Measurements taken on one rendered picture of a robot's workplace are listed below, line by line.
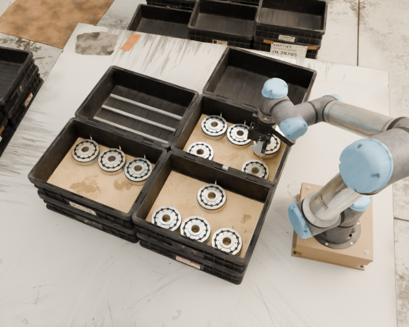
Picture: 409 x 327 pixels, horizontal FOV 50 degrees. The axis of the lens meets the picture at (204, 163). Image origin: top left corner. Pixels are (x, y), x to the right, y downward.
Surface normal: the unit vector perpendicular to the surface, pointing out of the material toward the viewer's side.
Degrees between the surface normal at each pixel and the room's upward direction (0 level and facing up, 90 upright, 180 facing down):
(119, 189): 0
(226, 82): 0
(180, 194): 0
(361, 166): 80
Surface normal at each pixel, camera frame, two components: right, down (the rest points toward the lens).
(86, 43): 0.06, -0.56
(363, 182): -0.89, 0.25
